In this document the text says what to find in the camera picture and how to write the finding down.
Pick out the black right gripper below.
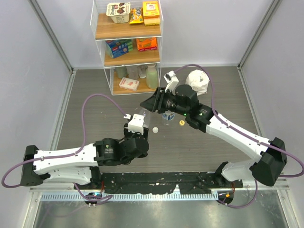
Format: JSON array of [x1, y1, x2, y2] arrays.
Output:
[[140, 87, 189, 117]]

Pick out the clear bottle red label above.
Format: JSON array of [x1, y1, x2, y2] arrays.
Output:
[[138, 108, 151, 128]]

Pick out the blue white bottle cap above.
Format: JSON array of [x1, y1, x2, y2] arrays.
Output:
[[152, 127, 159, 133]]

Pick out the clear bottle blue white label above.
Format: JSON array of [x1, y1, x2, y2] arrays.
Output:
[[162, 110, 175, 121]]

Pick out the gold bottle cap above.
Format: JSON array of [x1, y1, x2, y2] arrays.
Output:
[[179, 120, 185, 126]]

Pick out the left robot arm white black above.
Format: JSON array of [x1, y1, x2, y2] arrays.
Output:
[[20, 125, 149, 189]]

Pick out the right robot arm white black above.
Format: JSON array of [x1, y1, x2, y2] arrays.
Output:
[[140, 85, 287, 188]]

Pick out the pale green bottle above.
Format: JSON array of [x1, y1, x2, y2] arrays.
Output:
[[146, 64, 158, 90]]

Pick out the white pink soap box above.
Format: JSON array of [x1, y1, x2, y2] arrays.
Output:
[[119, 77, 140, 91]]

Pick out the small white cup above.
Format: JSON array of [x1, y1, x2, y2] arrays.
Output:
[[137, 65, 147, 78]]

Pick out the clear plastic cup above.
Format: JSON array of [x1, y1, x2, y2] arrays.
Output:
[[126, 66, 139, 80]]

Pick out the frosted green jar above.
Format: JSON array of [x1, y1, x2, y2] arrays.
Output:
[[115, 66, 128, 78]]

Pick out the crumpled white paper bag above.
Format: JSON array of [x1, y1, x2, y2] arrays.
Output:
[[185, 70, 209, 95]]

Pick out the orange cracker box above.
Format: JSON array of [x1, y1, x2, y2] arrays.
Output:
[[136, 37, 157, 52]]

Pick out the yellow snack packet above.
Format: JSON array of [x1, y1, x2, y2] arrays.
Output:
[[129, 7, 144, 24]]

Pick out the yellow orange box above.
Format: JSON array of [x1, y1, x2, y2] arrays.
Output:
[[142, 0, 160, 26]]

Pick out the white yogurt tub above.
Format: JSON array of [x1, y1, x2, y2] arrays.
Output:
[[106, 2, 131, 24]]

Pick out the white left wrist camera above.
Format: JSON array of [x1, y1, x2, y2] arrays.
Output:
[[124, 114, 144, 135]]

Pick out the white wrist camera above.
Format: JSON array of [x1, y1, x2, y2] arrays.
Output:
[[124, 114, 144, 135], [164, 70, 179, 92]]

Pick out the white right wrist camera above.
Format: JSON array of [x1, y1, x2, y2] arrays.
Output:
[[164, 70, 179, 92]]

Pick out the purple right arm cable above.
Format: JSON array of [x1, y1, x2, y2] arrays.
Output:
[[174, 64, 304, 209]]

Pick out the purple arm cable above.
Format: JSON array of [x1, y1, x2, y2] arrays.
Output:
[[1, 94, 130, 188], [174, 64, 304, 209]]

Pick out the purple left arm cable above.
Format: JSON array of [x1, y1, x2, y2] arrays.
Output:
[[1, 94, 130, 188]]

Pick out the white slotted cable duct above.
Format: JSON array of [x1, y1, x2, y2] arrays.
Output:
[[40, 191, 218, 202]]

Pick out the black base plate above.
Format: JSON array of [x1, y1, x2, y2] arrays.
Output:
[[78, 172, 243, 195]]

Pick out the white wire shelf rack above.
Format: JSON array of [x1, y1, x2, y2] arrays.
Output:
[[90, 0, 163, 95]]

